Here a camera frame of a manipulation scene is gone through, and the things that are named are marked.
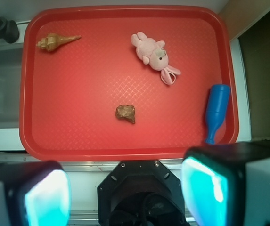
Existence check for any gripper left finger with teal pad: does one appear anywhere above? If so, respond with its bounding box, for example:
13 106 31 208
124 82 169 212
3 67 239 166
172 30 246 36
0 161 71 226

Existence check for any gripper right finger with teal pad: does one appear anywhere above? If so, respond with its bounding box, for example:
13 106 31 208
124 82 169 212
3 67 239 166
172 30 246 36
180 140 270 226

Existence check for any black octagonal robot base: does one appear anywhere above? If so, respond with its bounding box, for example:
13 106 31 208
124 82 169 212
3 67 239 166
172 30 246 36
97 160 189 226

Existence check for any blue plastic bottle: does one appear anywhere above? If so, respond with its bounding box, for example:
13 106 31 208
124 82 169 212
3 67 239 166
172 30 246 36
205 84 230 145

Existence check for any brown rock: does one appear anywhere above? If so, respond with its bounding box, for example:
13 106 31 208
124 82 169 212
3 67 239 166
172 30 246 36
115 105 135 124

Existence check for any steel sink basin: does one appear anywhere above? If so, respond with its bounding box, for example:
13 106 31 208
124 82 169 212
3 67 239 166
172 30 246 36
0 43 23 129

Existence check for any red plastic tray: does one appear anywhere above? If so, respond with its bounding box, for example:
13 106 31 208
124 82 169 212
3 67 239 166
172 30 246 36
19 6 239 161

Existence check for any tan conch seashell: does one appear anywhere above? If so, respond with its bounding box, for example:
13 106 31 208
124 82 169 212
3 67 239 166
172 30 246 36
36 33 81 52

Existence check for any pink plush bunny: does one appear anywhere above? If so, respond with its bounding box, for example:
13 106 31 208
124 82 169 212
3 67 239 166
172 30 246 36
131 32 181 85

